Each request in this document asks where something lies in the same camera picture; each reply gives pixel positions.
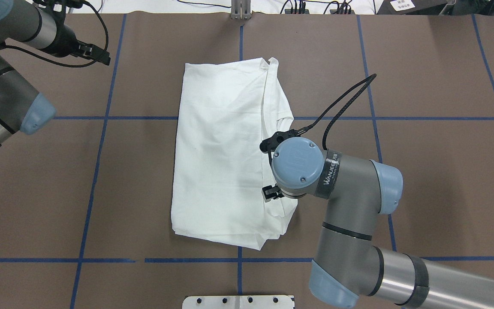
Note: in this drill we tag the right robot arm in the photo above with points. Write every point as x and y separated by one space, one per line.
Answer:
347 265

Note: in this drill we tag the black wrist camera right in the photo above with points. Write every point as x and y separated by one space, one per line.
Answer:
270 144

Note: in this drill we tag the white long-sleeve printed shirt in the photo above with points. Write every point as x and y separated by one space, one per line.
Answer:
226 110

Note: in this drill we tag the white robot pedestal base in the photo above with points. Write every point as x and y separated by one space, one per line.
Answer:
240 302

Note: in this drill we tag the aluminium frame post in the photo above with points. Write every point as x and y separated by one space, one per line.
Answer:
241 10

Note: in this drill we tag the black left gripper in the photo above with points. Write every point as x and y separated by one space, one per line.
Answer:
64 44

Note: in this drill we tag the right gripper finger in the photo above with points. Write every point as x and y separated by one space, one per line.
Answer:
271 193

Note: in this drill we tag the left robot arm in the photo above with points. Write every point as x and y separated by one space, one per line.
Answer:
40 24

